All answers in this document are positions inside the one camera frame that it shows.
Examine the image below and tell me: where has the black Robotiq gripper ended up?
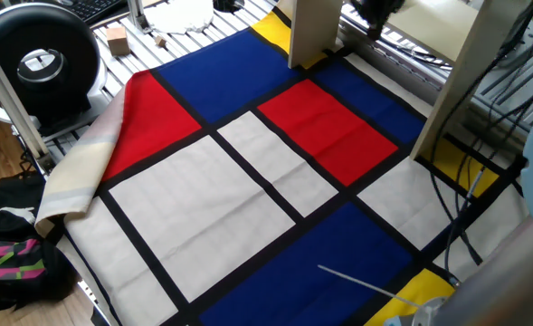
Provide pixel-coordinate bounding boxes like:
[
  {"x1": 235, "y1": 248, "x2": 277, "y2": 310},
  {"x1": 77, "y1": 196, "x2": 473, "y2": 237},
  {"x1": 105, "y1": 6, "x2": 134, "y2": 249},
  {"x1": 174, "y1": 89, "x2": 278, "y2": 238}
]
[{"x1": 350, "y1": 0, "x2": 406, "y2": 41}]

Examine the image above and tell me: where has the cream wooden shelf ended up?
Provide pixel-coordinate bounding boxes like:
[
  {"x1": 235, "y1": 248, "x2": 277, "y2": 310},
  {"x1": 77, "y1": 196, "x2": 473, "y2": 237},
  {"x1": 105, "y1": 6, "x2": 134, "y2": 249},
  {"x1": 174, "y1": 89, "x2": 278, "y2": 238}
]
[{"x1": 286, "y1": 0, "x2": 511, "y2": 160}]

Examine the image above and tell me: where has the black round base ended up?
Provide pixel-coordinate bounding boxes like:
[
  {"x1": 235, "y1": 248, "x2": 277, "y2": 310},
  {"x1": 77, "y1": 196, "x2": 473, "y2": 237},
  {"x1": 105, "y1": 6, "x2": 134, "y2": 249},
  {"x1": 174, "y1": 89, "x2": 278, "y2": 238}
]
[{"x1": 212, "y1": 0, "x2": 245, "y2": 14}]

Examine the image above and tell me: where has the white crumpled cloth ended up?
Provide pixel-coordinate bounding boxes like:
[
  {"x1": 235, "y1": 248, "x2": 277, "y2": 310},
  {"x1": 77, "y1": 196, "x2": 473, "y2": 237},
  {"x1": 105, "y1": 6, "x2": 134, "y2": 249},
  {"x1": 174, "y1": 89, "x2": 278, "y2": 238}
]
[{"x1": 144, "y1": 0, "x2": 215, "y2": 35}]

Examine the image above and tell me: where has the Mondrian pattern colour-block tablecloth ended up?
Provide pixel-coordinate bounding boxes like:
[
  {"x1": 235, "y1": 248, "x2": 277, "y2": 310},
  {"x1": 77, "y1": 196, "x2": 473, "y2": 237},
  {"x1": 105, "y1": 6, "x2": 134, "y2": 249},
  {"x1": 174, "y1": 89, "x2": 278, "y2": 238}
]
[{"x1": 33, "y1": 8, "x2": 532, "y2": 326}]

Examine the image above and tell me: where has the white zip tie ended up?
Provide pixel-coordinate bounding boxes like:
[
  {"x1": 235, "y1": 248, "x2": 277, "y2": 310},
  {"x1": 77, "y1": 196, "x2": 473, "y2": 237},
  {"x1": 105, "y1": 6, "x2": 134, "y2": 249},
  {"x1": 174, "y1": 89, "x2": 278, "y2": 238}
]
[{"x1": 317, "y1": 264, "x2": 425, "y2": 312}]

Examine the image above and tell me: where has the light wooden cube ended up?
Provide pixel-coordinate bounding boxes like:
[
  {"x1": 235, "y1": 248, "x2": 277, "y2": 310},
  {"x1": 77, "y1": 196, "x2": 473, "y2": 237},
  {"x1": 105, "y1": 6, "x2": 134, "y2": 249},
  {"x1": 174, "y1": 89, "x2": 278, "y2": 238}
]
[{"x1": 106, "y1": 25, "x2": 131, "y2": 57}]

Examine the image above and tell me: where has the black keyboard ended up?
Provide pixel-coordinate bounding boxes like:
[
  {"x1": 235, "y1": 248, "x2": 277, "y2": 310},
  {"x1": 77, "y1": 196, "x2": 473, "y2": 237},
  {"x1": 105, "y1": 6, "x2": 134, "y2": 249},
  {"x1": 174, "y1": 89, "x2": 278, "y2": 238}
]
[{"x1": 52, "y1": 0, "x2": 128, "y2": 24}]

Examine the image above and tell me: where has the black round fan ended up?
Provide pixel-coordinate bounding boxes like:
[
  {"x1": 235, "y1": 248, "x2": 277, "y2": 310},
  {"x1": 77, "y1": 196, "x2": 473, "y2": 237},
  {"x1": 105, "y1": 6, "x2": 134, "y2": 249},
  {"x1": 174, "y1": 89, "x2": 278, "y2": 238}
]
[{"x1": 0, "y1": 2, "x2": 109, "y2": 137}]

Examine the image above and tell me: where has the black backpack with neon pattern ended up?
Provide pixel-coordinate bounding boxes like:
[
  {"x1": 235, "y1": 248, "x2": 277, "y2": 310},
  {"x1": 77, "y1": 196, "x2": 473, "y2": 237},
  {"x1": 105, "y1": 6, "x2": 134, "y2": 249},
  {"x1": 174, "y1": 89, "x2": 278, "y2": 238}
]
[{"x1": 0, "y1": 173, "x2": 81, "y2": 314}]

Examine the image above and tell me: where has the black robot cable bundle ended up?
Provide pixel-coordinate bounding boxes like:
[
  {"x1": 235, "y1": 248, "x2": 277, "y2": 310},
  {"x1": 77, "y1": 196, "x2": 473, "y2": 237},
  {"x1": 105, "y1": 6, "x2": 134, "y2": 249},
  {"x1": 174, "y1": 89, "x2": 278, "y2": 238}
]
[{"x1": 428, "y1": 0, "x2": 533, "y2": 275}]

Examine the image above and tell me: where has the aluminium frame post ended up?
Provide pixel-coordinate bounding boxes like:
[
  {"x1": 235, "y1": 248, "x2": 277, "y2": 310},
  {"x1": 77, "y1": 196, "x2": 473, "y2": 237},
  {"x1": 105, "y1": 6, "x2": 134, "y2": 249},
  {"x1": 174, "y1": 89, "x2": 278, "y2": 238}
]
[
  {"x1": 0, "y1": 27, "x2": 55, "y2": 176},
  {"x1": 127, "y1": 0, "x2": 153, "y2": 34}
]

